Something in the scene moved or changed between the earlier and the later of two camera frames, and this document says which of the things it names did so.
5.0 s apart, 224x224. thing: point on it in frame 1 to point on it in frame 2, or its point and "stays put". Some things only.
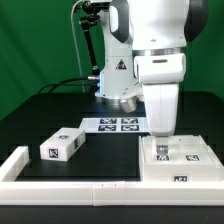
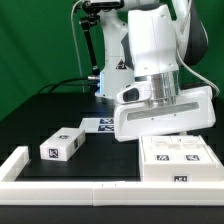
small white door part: x=158 y=149 stays put
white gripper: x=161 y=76 to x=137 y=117
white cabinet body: x=178 y=159 stays put
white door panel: x=190 y=149 stays put
